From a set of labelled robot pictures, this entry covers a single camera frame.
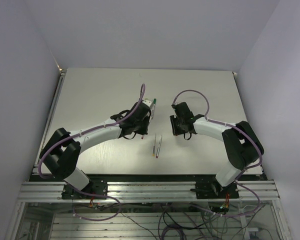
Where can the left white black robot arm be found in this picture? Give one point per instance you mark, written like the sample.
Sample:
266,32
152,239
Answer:
61,153

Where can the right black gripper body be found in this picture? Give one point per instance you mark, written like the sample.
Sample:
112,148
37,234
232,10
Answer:
176,125

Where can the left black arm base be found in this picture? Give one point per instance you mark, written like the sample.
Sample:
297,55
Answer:
94,190

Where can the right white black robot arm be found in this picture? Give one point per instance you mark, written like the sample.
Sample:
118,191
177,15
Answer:
241,144

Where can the aluminium rail frame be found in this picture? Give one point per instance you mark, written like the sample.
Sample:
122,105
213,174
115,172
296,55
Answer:
142,192

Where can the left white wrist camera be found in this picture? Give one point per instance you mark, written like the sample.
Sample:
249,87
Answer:
148,102

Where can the purple end white pen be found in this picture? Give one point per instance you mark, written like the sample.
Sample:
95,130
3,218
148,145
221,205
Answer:
159,147

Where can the dark green end white pen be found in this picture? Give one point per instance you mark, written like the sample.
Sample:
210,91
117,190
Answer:
153,111

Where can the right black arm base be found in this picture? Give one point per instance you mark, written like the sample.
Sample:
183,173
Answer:
207,190

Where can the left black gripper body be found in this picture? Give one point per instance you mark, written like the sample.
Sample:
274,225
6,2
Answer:
141,126

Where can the yellow end white pen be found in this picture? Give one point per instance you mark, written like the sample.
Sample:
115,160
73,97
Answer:
154,145

